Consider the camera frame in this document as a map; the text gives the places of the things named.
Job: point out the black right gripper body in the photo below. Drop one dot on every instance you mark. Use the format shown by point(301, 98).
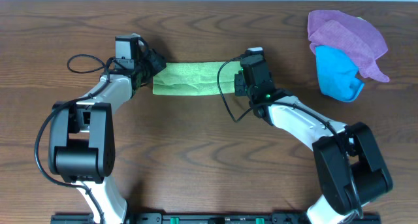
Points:
point(240, 88)

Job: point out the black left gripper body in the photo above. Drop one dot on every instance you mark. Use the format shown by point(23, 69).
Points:
point(149, 67)

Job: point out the green cloth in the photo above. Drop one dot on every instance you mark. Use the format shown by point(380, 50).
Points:
point(195, 79)

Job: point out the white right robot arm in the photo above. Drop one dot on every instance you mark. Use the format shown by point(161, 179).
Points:
point(349, 164)

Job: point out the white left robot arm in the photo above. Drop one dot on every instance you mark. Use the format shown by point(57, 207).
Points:
point(82, 144)

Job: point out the blue cloth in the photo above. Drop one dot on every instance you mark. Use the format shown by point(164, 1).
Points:
point(337, 74)

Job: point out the purple cloth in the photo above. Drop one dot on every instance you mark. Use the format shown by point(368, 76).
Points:
point(356, 37)

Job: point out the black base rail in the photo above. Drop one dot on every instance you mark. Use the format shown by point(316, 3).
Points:
point(156, 218)

